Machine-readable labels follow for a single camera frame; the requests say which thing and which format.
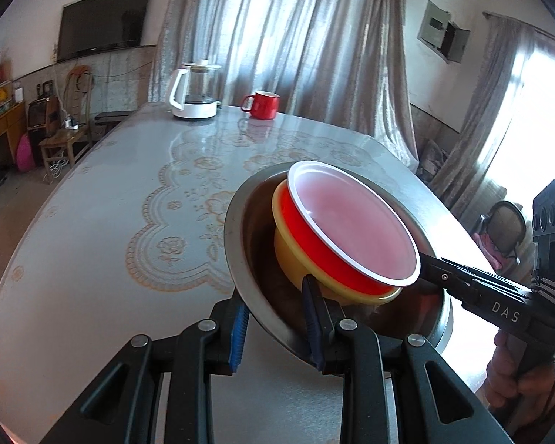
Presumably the floral lace table mat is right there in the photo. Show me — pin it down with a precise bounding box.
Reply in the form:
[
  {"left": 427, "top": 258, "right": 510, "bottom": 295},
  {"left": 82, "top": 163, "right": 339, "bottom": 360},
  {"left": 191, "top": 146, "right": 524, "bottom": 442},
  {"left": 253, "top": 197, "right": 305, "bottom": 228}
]
[{"left": 127, "top": 129, "right": 398, "bottom": 294}]

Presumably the grey sheer curtain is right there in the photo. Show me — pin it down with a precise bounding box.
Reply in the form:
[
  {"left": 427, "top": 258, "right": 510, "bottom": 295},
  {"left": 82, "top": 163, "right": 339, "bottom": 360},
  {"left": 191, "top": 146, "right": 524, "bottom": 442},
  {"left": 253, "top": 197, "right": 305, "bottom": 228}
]
[
  {"left": 432, "top": 11, "right": 555, "bottom": 241},
  {"left": 148, "top": 0, "right": 419, "bottom": 172}
]

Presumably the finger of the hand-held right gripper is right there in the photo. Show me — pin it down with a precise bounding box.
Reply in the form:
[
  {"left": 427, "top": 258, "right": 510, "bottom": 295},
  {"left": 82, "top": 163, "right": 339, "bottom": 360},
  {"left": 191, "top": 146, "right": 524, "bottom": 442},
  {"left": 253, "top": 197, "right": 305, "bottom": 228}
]
[{"left": 416, "top": 250, "right": 482, "bottom": 303}]

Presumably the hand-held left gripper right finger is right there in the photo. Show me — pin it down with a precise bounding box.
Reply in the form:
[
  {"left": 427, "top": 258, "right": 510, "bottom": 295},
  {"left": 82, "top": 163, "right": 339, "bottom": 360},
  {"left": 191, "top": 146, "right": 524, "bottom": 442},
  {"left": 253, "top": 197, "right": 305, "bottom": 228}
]
[{"left": 302, "top": 274, "right": 507, "bottom": 444}]

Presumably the dark round-back chair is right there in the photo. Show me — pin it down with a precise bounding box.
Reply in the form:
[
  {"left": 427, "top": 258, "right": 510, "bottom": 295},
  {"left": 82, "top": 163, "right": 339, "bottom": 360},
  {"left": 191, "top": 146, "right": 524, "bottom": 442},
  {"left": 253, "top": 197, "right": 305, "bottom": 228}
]
[{"left": 472, "top": 201, "right": 530, "bottom": 269}]

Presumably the yellow plastic bowl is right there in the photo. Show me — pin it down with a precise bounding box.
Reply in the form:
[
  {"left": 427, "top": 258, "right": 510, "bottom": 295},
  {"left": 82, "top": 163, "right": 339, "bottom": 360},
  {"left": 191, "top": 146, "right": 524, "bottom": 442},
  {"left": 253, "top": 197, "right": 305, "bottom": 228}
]
[{"left": 271, "top": 178, "right": 403, "bottom": 306}]

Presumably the pink bag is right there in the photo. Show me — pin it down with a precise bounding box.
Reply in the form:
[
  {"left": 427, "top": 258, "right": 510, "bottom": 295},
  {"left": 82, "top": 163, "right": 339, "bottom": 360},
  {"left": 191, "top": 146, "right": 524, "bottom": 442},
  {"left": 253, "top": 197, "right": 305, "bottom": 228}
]
[{"left": 16, "top": 133, "right": 34, "bottom": 172}]

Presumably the yellow wooden desk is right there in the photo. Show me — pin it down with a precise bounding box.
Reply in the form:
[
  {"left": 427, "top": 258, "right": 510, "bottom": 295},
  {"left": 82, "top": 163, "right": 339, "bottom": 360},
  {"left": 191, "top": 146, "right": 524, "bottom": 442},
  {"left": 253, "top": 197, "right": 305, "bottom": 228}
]
[{"left": 0, "top": 102, "right": 28, "bottom": 204}]

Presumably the black flat box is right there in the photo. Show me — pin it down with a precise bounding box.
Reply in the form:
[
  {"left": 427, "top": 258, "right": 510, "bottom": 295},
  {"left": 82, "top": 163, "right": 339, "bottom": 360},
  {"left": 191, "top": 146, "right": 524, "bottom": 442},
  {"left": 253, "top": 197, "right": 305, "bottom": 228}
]
[{"left": 94, "top": 110, "right": 135, "bottom": 125}]

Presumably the black speaker box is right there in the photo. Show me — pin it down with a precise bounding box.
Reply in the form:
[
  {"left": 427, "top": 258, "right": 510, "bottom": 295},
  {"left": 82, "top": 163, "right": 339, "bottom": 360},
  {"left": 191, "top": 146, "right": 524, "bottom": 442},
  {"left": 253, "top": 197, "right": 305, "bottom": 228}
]
[{"left": 27, "top": 97, "right": 51, "bottom": 130}]

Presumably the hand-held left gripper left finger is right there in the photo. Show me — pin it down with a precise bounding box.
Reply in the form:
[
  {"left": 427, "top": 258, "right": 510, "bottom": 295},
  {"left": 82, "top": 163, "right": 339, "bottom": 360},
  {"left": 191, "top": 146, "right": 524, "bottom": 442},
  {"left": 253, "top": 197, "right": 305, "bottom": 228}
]
[{"left": 41, "top": 293, "right": 250, "bottom": 444}]

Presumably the black wall television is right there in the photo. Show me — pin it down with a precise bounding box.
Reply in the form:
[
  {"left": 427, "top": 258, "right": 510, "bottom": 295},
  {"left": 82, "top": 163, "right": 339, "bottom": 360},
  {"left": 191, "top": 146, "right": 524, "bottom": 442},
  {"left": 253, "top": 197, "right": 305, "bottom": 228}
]
[{"left": 56, "top": 0, "right": 154, "bottom": 62}]

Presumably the pile of papers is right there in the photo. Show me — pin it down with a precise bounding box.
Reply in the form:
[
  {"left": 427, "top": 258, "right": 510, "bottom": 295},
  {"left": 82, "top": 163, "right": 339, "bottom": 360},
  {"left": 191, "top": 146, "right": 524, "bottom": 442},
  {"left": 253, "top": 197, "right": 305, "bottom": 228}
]
[{"left": 421, "top": 141, "right": 450, "bottom": 181}]

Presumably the pink cloth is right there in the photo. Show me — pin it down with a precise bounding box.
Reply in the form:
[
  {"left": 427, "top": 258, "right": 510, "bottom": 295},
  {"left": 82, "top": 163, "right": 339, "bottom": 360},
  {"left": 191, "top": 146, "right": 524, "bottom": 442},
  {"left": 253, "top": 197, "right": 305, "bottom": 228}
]
[{"left": 472, "top": 233, "right": 514, "bottom": 271}]

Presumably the white glass electric kettle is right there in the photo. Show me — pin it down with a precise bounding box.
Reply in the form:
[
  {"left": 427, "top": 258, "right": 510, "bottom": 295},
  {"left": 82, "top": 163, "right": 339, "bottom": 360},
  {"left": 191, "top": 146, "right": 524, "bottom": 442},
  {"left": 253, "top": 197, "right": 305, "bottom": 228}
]
[{"left": 168, "top": 59, "right": 223, "bottom": 121}]

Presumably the red mug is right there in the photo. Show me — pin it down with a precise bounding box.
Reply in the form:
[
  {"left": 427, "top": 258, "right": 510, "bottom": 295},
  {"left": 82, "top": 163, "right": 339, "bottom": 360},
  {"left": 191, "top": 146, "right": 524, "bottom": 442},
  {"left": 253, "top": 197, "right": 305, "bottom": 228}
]
[{"left": 240, "top": 91, "right": 280, "bottom": 120}]

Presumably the wall electrical panel box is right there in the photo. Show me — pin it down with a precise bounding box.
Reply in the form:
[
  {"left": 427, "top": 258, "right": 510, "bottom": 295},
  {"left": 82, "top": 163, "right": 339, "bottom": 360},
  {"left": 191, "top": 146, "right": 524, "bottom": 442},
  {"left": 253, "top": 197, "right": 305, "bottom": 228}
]
[{"left": 418, "top": 0, "right": 471, "bottom": 64}]

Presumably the red plastic bowl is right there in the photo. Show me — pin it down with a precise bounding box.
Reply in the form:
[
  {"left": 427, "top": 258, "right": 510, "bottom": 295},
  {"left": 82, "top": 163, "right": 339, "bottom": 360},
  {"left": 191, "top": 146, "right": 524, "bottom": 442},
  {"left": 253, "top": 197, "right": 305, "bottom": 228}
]
[{"left": 280, "top": 160, "right": 421, "bottom": 297}]

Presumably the wooden chair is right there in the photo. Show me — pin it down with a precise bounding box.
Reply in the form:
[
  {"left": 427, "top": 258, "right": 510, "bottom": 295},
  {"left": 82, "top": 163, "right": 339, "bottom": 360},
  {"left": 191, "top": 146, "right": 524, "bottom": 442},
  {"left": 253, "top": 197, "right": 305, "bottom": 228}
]
[{"left": 39, "top": 65, "right": 95, "bottom": 167}]

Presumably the person's right hand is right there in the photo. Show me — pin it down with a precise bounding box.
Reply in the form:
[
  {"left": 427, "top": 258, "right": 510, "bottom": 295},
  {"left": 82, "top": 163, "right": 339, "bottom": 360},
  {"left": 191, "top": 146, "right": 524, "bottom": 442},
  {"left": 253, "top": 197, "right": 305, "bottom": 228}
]
[{"left": 485, "top": 333, "right": 555, "bottom": 410}]

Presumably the stainless steel bowl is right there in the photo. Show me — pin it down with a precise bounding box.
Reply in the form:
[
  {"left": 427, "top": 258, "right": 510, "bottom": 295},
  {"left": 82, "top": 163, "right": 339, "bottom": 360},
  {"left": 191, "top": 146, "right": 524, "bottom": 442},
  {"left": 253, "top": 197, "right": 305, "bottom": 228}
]
[{"left": 223, "top": 161, "right": 454, "bottom": 371}]

